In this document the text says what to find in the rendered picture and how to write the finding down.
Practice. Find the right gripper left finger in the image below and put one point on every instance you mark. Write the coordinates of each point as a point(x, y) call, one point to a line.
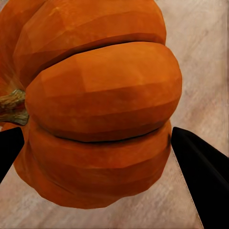
point(11, 143)

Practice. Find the pumpkin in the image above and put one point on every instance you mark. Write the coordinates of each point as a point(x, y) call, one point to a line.
point(92, 86)

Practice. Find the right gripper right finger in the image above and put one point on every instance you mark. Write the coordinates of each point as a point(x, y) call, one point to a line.
point(206, 172)

